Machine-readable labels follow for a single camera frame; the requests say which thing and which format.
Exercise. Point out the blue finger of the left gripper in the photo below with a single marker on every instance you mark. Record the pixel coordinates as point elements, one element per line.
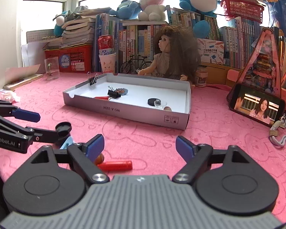
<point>45,136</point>
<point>26,115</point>

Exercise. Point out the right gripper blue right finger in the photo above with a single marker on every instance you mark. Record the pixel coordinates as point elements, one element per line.
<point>185,148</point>

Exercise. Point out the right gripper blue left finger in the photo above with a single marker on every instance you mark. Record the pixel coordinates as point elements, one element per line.
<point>94,147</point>

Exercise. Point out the black round lid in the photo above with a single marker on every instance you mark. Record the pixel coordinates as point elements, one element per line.
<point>63,129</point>

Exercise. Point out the red lipstick tube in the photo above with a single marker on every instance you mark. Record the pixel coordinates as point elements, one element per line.
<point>116,166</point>

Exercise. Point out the brown acorn nut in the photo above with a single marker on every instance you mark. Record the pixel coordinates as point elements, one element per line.
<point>167,108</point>

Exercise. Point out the clear plastic lid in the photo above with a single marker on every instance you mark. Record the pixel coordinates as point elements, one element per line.
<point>162,106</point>

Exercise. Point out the black binder clip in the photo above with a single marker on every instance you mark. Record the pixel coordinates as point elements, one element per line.
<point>113,93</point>
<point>92,78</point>

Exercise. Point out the black round sponge puck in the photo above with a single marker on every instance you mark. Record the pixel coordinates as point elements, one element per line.
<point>153,101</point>

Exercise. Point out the blue oval badge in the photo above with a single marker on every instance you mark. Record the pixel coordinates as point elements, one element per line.
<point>69,141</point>

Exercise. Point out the pink bunny tablecloth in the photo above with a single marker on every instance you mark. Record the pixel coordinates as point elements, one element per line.
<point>151,149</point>

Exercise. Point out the white cardboard box tray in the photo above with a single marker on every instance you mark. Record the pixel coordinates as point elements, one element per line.
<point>133,103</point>

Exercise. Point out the black binder clip on tray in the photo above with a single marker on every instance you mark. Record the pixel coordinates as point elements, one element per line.
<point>92,78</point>

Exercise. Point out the small white jar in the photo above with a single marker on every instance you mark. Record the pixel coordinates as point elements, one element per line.
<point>201,76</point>

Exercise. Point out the red plastic crate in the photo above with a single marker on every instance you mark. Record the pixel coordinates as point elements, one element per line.
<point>77,59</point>

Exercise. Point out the white cat paper cup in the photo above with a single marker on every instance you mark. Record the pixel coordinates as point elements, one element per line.
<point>108,63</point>

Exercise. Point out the black smartphone playing video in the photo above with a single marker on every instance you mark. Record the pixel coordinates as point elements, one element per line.
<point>262,107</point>

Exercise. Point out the blue penguin plush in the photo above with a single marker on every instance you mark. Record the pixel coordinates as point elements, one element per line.
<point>60,20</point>

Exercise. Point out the brown haired doll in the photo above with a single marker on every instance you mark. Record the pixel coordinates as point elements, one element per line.
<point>175,55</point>

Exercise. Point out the black miniature bicycle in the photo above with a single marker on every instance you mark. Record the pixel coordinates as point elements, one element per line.
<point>135,64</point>

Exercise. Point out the stack of books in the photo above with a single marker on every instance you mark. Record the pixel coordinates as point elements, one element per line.
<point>79,29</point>

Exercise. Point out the colourful stationery box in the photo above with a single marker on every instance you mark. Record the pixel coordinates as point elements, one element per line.
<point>211,51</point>

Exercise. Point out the red beer can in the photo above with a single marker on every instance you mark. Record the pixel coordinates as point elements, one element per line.
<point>106,45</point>

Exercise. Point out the pink triangular phone stand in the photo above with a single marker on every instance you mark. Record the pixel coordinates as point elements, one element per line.
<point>262,71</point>

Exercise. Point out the row of upright books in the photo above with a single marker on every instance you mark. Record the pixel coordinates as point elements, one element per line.
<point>139,38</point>

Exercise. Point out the red plastic basket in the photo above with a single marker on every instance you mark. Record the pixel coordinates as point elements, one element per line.
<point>242,8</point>

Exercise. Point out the blue white round plush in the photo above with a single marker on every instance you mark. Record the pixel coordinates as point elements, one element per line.
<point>204,8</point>

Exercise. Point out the pink white bunny plush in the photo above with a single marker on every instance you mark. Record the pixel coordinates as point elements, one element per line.
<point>152,10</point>

